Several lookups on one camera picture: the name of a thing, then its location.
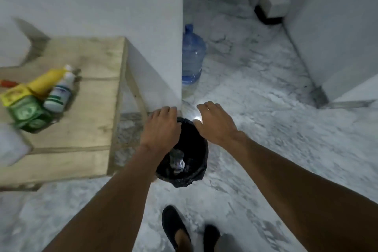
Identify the black bin with bag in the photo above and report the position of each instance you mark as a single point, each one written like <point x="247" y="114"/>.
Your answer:
<point x="192" y="145"/>

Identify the person's left black shoe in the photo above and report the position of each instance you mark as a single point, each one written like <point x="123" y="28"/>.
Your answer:
<point x="172" y="222"/>

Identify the person's right forearm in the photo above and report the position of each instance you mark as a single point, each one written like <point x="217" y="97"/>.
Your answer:
<point x="295" y="195"/>

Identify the person's right black shoe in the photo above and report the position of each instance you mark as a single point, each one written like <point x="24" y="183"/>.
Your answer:
<point x="211" y="238"/>

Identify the large white block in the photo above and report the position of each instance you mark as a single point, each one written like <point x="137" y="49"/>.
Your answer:
<point x="274" y="2"/>

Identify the person's black shoe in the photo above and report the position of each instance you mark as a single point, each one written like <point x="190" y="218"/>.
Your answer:
<point x="172" y="222"/>
<point x="211" y="238"/>

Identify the person's left forearm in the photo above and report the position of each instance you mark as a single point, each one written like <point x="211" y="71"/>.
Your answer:
<point x="118" y="198"/>

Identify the white bottle with green label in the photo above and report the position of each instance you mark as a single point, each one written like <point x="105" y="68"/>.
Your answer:
<point x="60" y="93"/>

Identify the yellow bottle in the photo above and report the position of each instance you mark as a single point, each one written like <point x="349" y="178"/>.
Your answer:
<point x="44" y="82"/>

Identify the yellow box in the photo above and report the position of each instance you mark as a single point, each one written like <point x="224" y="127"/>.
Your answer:
<point x="13" y="95"/>

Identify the person's right thumb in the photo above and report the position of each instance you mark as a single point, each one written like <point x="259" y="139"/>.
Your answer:
<point x="199" y="125"/>

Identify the crumpled trash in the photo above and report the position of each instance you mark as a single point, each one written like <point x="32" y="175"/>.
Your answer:
<point x="177" y="163"/>

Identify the person's left fingers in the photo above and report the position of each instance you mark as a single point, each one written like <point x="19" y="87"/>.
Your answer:
<point x="164" y="112"/>

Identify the blue water jug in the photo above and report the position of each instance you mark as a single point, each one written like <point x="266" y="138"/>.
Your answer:
<point x="192" y="54"/>

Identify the green box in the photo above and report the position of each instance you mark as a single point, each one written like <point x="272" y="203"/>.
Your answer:
<point x="28" y="113"/>

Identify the wooden table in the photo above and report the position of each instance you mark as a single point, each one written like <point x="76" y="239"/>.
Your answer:
<point x="88" y="107"/>

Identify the person's left hand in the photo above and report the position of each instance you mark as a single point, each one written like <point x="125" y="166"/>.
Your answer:
<point x="161" y="130"/>

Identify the person's right hand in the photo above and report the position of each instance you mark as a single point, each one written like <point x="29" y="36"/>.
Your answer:
<point x="217" y="126"/>

